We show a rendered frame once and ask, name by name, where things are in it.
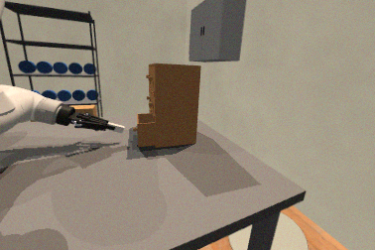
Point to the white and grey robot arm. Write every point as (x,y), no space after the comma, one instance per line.
(28,106)

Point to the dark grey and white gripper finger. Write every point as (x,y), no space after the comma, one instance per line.
(96,125)
(93,117)

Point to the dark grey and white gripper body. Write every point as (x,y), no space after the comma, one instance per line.
(66,114)

